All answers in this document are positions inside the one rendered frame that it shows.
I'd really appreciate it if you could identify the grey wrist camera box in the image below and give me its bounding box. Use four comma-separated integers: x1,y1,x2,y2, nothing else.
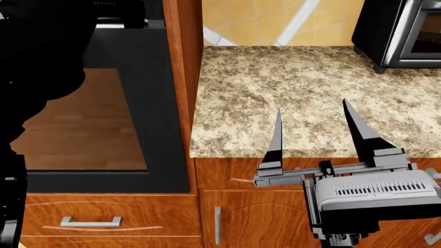
316,169,441,225

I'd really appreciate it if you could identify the silver bar drawer handle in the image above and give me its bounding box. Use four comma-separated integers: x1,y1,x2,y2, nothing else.
60,216,123,228

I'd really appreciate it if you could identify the silver vertical door handle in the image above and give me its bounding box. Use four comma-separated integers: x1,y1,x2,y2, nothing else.
214,206,222,245

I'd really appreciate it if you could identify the wooden drawer front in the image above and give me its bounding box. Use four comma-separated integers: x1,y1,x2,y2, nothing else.
21,194,203,238

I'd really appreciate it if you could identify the wooden cabinet door with handle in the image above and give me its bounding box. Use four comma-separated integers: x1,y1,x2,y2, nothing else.
194,156,441,248

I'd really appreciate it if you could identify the silver slanted cabinet handle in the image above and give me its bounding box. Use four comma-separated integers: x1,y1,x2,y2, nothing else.
424,231,441,246

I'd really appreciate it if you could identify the tall wooden oven cabinet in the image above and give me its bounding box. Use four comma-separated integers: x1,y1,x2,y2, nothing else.
19,0,205,248

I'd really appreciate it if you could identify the black built-in oven door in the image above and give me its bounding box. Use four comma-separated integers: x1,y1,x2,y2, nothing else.
10,17,191,194

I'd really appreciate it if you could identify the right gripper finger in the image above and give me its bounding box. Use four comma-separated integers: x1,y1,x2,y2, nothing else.
256,107,285,178
342,97,411,174

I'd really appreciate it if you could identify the black silver toaster oven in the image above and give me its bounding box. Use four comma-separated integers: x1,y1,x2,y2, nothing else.
351,0,441,74

